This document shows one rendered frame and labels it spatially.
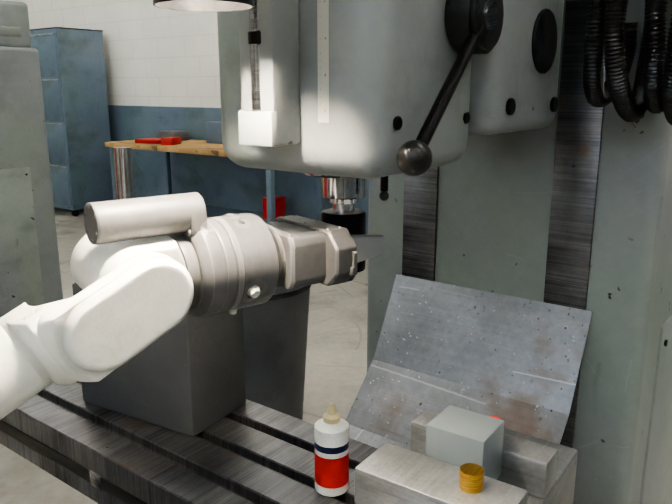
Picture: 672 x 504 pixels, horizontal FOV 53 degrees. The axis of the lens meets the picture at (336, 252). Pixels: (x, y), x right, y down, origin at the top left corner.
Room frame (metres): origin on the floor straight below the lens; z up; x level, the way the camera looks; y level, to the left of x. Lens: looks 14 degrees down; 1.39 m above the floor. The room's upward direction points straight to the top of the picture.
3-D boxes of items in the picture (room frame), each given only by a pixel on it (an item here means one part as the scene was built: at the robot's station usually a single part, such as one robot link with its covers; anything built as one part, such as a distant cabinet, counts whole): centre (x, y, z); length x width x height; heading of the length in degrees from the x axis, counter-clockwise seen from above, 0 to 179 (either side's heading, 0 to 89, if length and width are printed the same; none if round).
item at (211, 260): (0.57, 0.16, 1.24); 0.11 x 0.11 x 0.11; 38
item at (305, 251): (0.64, 0.06, 1.23); 0.13 x 0.12 x 0.10; 38
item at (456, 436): (0.60, -0.13, 1.04); 0.06 x 0.05 x 0.06; 55
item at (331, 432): (0.71, 0.01, 0.98); 0.04 x 0.04 x 0.11
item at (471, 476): (0.54, -0.12, 1.05); 0.02 x 0.02 x 0.02
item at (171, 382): (0.93, 0.26, 1.03); 0.22 x 0.12 x 0.20; 60
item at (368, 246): (0.67, -0.03, 1.23); 0.06 x 0.02 x 0.03; 128
